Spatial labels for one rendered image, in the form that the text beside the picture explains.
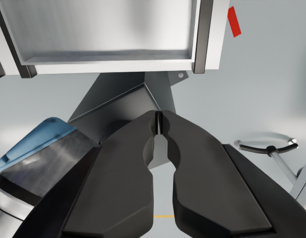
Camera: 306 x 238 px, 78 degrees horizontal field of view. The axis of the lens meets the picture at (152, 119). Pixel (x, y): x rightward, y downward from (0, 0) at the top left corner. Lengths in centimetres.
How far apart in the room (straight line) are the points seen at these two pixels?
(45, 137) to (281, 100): 152
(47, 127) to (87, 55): 13
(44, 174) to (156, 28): 27
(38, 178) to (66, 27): 23
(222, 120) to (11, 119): 158
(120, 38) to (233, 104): 123
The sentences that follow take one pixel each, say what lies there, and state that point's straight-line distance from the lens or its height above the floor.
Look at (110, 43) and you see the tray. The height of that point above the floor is 88.
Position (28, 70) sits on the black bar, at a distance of 37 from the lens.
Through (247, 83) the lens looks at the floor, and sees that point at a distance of 145.
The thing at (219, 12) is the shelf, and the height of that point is 88.
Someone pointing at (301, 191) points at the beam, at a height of 49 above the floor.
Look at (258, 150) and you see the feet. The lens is 167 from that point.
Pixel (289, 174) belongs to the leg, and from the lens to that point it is 157.
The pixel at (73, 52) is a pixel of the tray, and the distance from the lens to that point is 35.
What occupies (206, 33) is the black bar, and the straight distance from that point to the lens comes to 32.
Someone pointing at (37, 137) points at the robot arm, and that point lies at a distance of 32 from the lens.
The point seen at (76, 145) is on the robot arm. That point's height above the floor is 96.
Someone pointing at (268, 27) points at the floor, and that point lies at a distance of 139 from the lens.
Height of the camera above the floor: 120
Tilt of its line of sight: 58 degrees down
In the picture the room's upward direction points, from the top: 179 degrees clockwise
